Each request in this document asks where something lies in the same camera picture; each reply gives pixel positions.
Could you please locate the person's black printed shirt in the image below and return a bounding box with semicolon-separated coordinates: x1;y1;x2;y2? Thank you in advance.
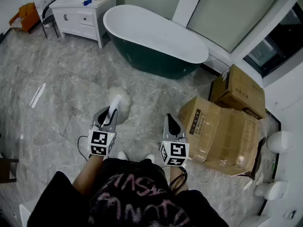
27;158;229;227

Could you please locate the white cable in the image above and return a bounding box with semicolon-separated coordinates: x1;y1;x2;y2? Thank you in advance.
188;168;252;187

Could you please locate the dark wooden furniture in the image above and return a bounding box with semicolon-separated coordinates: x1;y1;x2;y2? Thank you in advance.
0;158;19;183

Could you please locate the white vanity cabinet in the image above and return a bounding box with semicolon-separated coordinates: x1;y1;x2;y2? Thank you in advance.
49;0;121;49

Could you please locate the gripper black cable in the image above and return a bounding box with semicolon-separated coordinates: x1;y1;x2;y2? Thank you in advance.
77;135;92;162
168;166;188;193

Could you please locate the black chair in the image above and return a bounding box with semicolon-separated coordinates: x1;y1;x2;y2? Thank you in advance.
42;0;60;39

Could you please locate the white and green bathtub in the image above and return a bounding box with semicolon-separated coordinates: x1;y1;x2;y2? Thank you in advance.
103;4;209;79

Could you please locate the taped cardboard box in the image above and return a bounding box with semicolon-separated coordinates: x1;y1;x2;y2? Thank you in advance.
178;96;263;176

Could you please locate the white cloth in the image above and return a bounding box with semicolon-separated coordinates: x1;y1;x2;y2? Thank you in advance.
101;86;134;127

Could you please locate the orange box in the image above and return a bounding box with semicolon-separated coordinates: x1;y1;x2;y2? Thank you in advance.
9;3;41;33

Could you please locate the frosted glass panel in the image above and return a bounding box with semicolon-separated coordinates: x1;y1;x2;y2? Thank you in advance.
186;0;288;53

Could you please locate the person's right forearm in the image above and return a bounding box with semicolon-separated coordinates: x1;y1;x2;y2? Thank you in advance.
169;166;190;193

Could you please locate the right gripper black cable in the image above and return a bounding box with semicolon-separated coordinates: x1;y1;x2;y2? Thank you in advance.
168;166;188;193

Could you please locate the white box with red label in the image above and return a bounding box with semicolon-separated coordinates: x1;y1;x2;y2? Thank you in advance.
32;0;52;28

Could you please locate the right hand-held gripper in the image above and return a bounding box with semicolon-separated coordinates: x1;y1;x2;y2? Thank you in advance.
159;113;190;167

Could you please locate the white round fixture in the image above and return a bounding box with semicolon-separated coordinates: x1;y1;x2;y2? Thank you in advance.
267;131;295;154
255;181;288;201

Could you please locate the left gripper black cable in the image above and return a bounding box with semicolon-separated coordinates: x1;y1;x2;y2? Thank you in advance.
77;135;92;162

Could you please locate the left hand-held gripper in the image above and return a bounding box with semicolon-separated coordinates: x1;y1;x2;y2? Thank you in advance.
88;106;118;157

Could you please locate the plain cardboard box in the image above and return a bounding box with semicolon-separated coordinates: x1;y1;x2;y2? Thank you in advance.
209;64;266;120

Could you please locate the person's left forearm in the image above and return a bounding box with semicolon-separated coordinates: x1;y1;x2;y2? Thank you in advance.
72;154;105;196

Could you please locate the dark window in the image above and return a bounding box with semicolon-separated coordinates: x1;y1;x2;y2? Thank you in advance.
243;2;303;79

